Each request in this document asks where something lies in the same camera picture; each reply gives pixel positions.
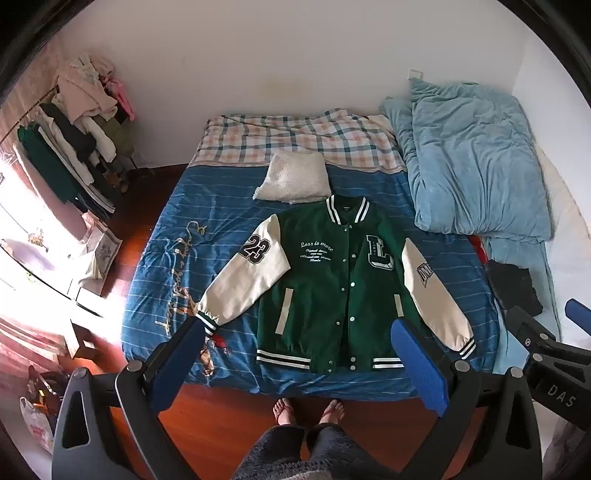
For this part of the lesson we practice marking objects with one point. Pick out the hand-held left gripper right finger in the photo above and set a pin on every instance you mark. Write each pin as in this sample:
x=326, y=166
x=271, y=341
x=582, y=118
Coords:
x=420, y=364

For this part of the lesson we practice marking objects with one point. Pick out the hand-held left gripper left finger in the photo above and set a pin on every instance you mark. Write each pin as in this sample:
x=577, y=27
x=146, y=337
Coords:
x=178, y=362

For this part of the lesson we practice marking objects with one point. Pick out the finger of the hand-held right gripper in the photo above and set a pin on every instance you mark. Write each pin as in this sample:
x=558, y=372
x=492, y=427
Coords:
x=579, y=311
x=526, y=328

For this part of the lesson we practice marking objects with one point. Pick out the green varsity jacket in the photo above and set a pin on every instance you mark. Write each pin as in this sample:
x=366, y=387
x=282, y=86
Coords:
x=323, y=286

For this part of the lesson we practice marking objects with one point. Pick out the black cloth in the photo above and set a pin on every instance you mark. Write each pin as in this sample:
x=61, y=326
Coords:
x=515, y=286

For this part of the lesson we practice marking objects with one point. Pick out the light blue under sheet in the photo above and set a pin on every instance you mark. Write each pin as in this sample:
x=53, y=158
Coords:
x=521, y=251

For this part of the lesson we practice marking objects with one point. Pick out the red cloth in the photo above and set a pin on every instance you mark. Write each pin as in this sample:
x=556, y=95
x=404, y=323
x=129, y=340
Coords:
x=479, y=249

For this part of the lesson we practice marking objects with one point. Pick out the person's right foot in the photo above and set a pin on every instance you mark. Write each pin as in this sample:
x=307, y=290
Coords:
x=332, y=411

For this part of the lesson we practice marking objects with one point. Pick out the person's foot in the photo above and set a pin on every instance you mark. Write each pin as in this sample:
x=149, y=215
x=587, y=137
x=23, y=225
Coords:
x=332, y=411
x=284, y=411

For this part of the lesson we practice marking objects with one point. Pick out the small wooden box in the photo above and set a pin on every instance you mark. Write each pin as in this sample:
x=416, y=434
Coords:
x=81, y=339

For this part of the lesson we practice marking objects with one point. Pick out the person's left foot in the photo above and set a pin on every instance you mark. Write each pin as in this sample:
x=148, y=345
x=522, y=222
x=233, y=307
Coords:
x=284, y=411

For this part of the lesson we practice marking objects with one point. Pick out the person's grey trousers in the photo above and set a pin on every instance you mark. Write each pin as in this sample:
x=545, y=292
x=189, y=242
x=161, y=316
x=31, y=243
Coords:
x=318, y=454

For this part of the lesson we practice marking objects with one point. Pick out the white printed tote bag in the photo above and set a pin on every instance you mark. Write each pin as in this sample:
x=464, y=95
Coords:
x=101, y=249

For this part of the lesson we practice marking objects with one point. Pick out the blue striped bed sheet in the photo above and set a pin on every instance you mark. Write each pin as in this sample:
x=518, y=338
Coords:
x=221, y=217

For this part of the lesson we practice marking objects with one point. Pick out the white plastic bag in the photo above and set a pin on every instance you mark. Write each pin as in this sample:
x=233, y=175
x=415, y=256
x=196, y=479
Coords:
x=37, y=424

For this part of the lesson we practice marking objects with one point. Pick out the light blue duvet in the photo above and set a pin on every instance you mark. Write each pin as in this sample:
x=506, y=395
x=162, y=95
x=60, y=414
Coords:
x=471, y=157

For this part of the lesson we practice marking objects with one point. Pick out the white fluffy cushion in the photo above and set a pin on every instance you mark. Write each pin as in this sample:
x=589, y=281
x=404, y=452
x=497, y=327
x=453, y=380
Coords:
x=293, y=177

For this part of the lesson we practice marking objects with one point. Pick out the plaid pillow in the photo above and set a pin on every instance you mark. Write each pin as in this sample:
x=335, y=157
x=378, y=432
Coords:
x=300, y=138

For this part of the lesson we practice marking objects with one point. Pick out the white wall socket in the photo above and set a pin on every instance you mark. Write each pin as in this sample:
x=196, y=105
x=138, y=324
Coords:
x=415, y=74

